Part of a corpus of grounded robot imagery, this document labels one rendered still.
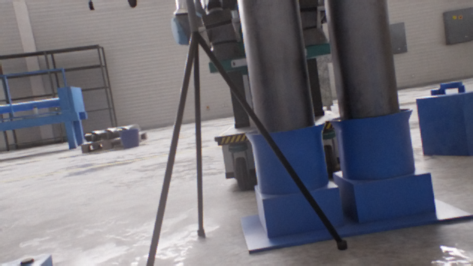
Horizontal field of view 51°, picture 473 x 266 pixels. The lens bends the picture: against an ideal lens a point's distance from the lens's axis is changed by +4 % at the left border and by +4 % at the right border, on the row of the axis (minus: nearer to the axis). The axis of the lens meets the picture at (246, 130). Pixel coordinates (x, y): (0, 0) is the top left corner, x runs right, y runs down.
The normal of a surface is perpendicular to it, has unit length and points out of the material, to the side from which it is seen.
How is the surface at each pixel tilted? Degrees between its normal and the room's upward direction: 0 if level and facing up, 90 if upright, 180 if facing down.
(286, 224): 90
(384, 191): 90
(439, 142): 90
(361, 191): 90
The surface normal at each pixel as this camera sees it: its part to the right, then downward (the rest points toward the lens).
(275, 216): 0.08, 0.06
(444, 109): -0.84, 0.17
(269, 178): -0.69, 0.15
